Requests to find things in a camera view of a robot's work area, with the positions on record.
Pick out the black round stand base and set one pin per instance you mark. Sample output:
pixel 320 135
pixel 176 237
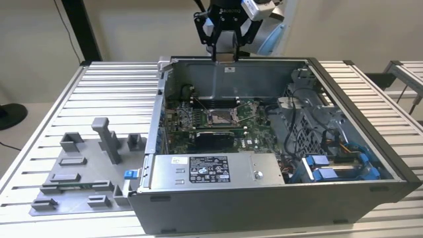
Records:
pixel 11 116

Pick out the silver power supply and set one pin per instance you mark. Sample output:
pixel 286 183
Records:
pixel 164 173

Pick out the black power supply label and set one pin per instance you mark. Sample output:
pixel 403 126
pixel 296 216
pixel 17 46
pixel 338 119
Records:
pixel 208 169

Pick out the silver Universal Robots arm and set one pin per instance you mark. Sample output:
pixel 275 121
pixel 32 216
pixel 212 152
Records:
pixel 272 39

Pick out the black graphics card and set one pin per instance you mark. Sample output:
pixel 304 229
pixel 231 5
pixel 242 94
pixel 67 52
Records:
pixel 215 141

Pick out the aluminium slat side table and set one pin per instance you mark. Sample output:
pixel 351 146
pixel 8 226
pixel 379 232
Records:
pixel 406 72

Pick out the silver square CPU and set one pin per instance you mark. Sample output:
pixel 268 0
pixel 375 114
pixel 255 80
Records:
pixel 226 57

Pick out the blue white disk carrier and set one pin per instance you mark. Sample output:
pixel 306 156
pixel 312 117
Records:
pixel 130 174

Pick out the black upright post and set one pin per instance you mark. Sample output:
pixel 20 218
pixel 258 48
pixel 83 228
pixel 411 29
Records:
pixel 84 29

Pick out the CPU socket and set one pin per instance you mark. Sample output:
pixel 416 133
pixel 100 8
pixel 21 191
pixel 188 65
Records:
pixel 220 116

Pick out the white barcode sticker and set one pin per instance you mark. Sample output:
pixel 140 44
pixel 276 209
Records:
pixel 179 160

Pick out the black RAM slot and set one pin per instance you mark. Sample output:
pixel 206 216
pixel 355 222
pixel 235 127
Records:
pixel 218 127
pixel 216 99
pixel 216 102

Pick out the grey metal drive cage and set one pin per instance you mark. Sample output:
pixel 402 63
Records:
pixel 298 124

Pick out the green motherboard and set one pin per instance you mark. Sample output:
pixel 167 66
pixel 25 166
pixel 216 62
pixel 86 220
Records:
pixel 258 134

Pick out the silver white wrist camera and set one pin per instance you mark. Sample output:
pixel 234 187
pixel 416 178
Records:
pixel 259 10

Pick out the black open PC case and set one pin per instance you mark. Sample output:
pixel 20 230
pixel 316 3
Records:
pixel 231 213

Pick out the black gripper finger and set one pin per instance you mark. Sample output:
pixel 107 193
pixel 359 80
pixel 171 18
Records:
pixel 215 44
pixel 236 49

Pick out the grey parts rack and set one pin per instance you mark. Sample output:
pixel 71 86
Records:
pixel 83 200

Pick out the small case wall sticker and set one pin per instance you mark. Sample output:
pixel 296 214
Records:
pixel 230 69

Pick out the silver metal bracket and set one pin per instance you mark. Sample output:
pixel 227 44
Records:
pixel 288 102

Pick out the blue plastic disk rail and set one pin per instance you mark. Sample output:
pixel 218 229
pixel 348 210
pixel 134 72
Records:
pixel 368 163

